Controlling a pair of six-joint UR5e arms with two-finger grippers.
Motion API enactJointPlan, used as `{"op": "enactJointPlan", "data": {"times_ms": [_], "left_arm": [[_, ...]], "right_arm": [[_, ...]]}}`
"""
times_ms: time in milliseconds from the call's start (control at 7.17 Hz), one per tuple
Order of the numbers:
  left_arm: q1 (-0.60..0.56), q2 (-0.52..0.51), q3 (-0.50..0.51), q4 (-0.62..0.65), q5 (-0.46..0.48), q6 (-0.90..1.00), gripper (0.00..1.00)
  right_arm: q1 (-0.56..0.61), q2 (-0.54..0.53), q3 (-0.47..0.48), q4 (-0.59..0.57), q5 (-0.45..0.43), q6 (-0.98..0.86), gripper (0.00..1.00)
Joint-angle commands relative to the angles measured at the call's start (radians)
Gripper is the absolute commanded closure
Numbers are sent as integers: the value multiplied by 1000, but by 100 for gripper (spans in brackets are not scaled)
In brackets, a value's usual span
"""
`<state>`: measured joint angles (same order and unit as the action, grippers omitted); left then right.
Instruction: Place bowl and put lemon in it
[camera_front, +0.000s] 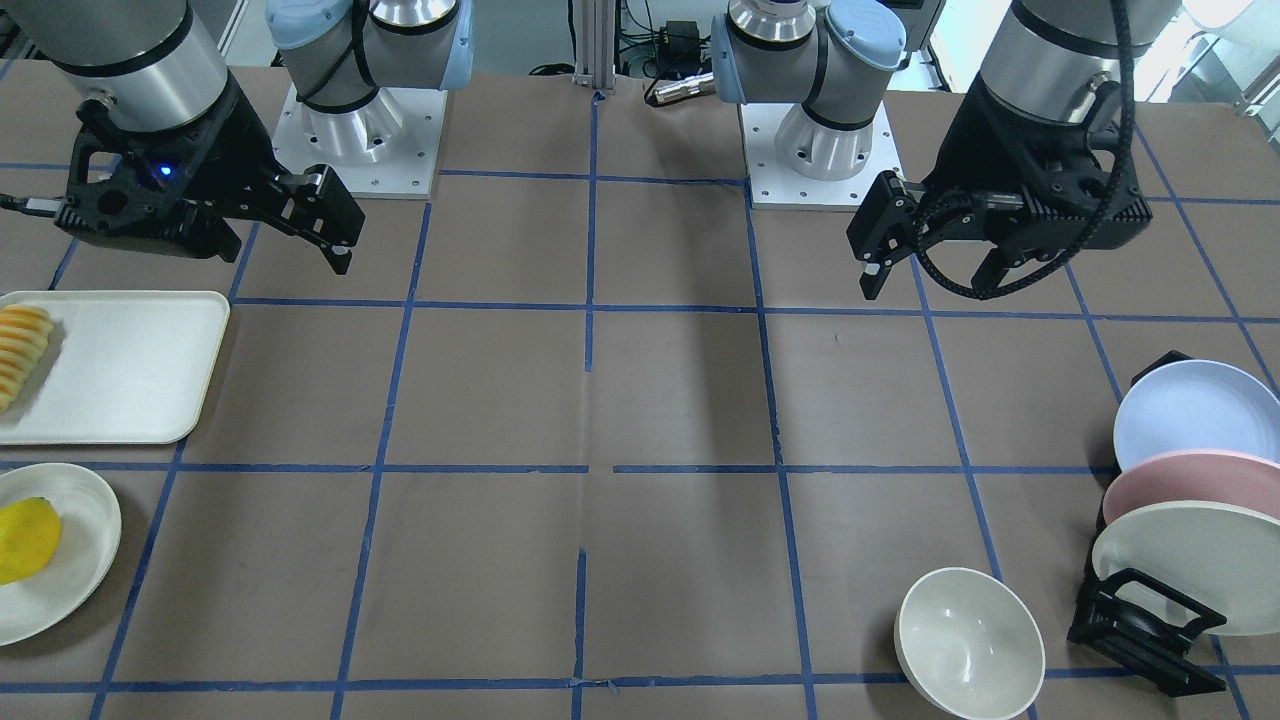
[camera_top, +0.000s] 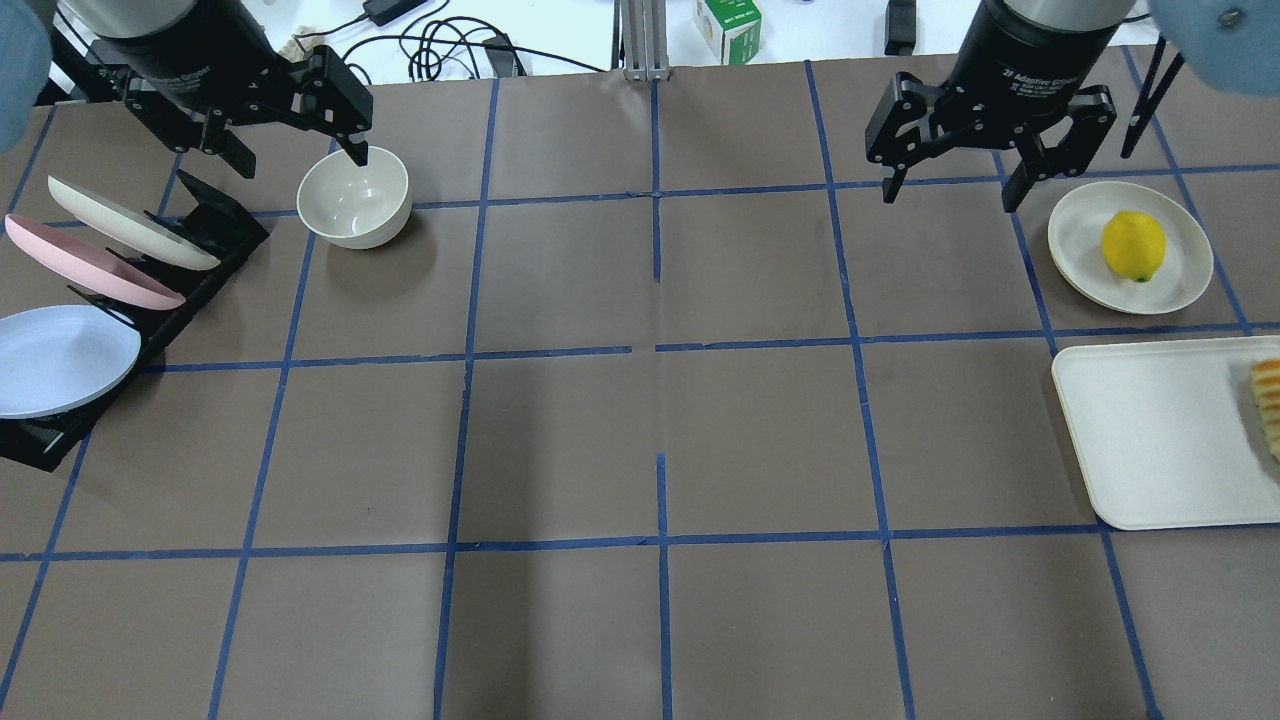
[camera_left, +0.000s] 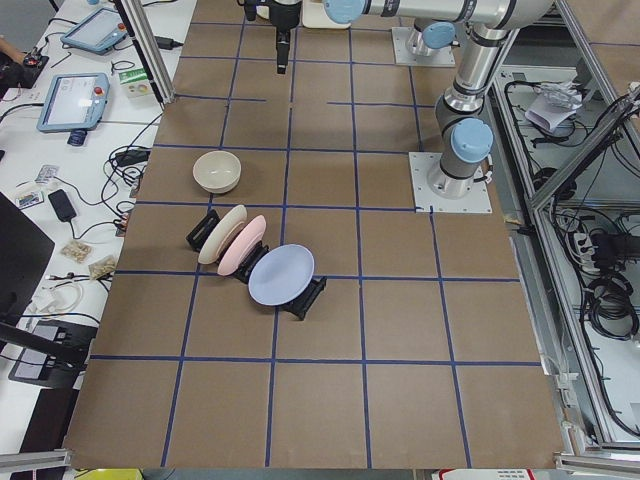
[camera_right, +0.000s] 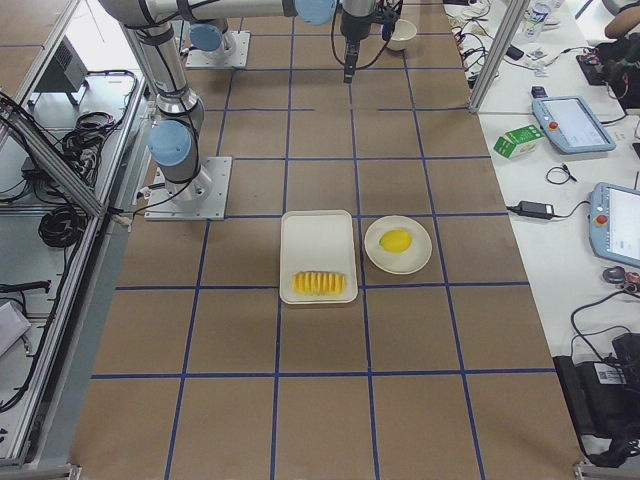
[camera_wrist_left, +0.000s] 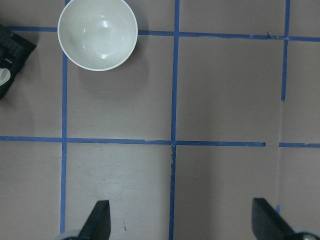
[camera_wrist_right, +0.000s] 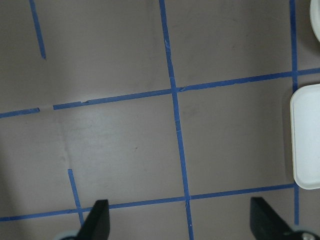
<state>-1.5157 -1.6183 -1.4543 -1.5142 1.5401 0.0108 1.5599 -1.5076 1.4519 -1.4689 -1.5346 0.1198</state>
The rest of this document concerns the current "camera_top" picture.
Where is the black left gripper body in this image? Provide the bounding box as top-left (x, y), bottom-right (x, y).
top-left (67, 1), bottom-right (308, 136)

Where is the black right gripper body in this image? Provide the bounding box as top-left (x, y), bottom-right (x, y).
top-left (920, 1), bottom-right (1132, 151)

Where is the cream ceramic bowl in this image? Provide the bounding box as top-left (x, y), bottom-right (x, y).
top-left (296, 146), bottom-right (411, 250)

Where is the yellow lemon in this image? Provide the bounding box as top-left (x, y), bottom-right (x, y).
top-left (1100, 210), bottom-right (1167, 283)

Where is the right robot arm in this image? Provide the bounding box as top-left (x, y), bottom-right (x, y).
top-left (864, 1), bottom-right (1277, 211)

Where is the black power adapter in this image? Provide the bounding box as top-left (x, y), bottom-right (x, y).
top-left (362, 0), bottom-right (428, 27)

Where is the cream round plate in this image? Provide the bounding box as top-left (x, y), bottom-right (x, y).
top-left (1047, 181), bottom-right (1215, 315)

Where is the cream plate in rack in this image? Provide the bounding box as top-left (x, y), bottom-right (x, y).
top-left (47, 176), bottom-right (220, 272)

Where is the pink plate in rack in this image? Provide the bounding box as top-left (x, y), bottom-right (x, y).
top-left (4, 214), bottom-right (186, 311)

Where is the green white carton box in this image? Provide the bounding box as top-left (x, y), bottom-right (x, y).
top-left (694, 0), bottom-right (763, 65)

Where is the light blue plate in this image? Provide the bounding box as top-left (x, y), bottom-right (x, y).
top-left (1, 305), bottom-right (142, 420)

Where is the sliced yellow bread loaf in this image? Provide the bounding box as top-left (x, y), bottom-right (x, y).
top-left (1251, 357), bottom-right (1279, 462)

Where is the brown table mat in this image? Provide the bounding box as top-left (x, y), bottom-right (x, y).
top-left (3, 56), bottom-right (1277, 719)

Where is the white rectangular tray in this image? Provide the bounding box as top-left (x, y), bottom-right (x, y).
top-left (1051, 336), bottom-right (1279, 530)

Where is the black dish rack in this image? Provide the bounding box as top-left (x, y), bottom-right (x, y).
top-left (1, 172), bottom-right (269, 471)

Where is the black cable bundle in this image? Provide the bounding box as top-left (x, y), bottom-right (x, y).
top-left (291, 0), bottom-right (605, 86)

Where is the aluminium frame post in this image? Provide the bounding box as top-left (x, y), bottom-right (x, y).
top-left (611, 1), bottom-right (669, 82)

